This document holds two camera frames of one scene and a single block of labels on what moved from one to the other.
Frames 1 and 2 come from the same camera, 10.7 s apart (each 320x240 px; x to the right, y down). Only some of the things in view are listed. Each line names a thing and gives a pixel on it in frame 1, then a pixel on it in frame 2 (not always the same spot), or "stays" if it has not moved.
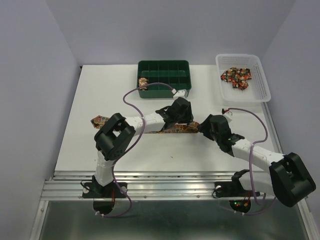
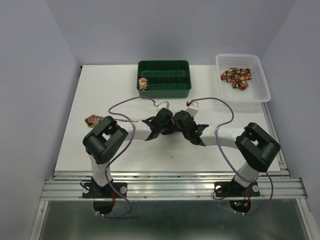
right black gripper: (204, 126) to (175, 128)
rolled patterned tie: (142, 82) stays
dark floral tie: (238, 76) stays
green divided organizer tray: (175, 73) stays
